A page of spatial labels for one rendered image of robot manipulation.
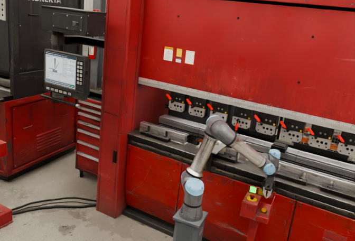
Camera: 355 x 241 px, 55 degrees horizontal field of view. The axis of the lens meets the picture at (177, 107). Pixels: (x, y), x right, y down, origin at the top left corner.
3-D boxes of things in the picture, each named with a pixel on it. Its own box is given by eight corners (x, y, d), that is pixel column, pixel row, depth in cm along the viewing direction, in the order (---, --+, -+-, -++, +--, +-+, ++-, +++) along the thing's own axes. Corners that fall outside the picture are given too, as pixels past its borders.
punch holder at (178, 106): (168, 109, 306) (170, 91, 302) (173, 107, 314) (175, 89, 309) (183, 112, 300) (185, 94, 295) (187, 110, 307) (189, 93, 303)
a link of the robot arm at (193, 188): (185, 206, 211) (187, 186, 207) (181, 194, 224) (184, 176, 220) (204, 206, 213) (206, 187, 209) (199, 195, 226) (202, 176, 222)
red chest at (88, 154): (73, 177, 405) (76, 96, 379) (102, 164, 448) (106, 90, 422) (106, 192, 383) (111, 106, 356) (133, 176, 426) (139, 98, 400)
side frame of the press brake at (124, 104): (95, 210, 347) (107, -32, 285) (143, 179, 420) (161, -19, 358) (114, 219, 336) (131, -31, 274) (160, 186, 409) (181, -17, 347)
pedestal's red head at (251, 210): (239, 215, 246) (243, 193, 241) (244, 205, 260) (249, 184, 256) (267, 224, 239) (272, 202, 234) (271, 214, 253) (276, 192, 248)
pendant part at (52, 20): (39, 103, 305) (39, 4, 283) (60, 98, 327) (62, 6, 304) (82, 116, 284) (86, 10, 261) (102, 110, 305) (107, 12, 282)
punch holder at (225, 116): (208, 119, 289) (211, 100, 284) (213, 117, 296) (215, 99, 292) (225, 123, 282) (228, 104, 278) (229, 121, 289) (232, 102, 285)
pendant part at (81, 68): (43, 90, 296) (44, 48, 287) (54, 88, 307) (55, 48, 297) (83, 101, 277) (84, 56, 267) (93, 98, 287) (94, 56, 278)
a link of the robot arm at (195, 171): (180, 192, 221) (215, 117, 210) (177, 181, 236) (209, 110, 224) (196, 197, 224) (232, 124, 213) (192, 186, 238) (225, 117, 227)
